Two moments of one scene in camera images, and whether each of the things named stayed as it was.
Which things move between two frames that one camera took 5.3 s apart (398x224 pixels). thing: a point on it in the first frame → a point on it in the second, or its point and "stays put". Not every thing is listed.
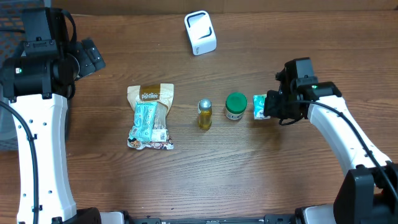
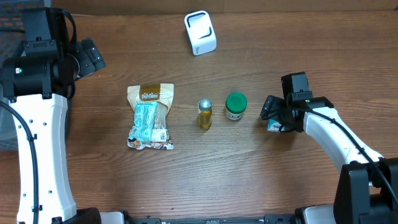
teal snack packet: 144,118 stays put
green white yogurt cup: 236,104 stays put
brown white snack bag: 150,105 stays put
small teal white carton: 259,100 → 273,126
